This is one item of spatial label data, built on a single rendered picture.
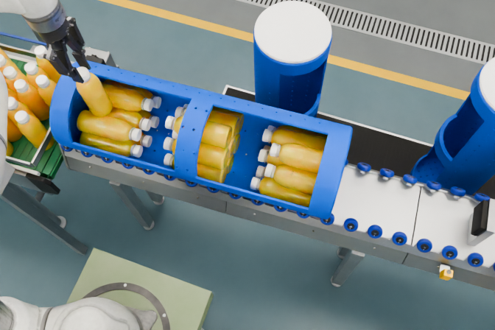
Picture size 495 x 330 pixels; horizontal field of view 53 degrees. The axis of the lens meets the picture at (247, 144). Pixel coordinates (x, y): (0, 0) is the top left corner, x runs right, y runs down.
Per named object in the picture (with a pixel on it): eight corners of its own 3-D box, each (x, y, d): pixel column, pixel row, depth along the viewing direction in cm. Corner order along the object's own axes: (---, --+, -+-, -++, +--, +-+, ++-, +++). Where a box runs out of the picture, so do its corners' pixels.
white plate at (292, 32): (239, 40, 176) (239, 43, 177) (307, 74, 169) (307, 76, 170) (279, -11, 186) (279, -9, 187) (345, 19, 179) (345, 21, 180)
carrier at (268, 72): (245, 148, 256) (294, 174, 249) (238, 43, 177) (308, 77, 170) (274, 107, 266) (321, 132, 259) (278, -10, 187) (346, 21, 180)
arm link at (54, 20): (65, -8, 113) (74, 9, 119) (29, -16, 115) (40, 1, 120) (47, 23, 110) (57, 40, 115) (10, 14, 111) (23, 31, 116)
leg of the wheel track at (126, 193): (152, 231, 254) (119, 187, 197) (141, 228, 255) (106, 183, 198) (156, 221, 256) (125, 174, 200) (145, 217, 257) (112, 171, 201)
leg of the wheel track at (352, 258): (341, 288, 239) (365, 258, 182) (329, 284, 240) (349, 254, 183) (343, 276, 241) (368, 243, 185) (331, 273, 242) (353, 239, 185)
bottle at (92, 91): (106, 120, 153) (87, 88, 137) (87, 113, 155) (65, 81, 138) (117, 102, 156) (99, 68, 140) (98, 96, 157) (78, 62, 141)
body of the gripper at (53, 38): (54, 37, 115) (68, 60, 123) (70, 9, 118) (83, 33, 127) (26, 30, 116) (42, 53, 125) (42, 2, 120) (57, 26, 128)
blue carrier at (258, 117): (325, 227, 156) (334, 209, 130) (74, 156, 170) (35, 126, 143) (345, 145, 165) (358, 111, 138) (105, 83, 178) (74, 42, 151)
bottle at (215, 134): (224, 148, 143) (166, 132, 146) (228, 149, 150) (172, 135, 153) (230, 124, 144) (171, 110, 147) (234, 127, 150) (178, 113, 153)
